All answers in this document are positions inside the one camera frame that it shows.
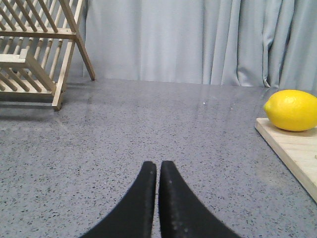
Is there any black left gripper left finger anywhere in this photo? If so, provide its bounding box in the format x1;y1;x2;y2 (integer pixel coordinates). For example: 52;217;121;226
83;161;157;238

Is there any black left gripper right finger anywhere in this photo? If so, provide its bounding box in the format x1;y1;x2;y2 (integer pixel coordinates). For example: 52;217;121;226
159;161;239;238

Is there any wooden cutting board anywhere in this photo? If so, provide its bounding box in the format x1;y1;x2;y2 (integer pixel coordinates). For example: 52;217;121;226
255;118;317;200

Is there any yellow lemon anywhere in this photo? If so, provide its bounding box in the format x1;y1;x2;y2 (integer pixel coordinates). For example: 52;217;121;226
264;89;317;131

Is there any grey curtain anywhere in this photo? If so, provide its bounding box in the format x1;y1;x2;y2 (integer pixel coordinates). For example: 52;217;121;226
85;0;317;90

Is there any wooden dish drying rack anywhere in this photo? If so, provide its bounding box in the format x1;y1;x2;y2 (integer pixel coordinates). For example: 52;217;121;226
0;0;95;111

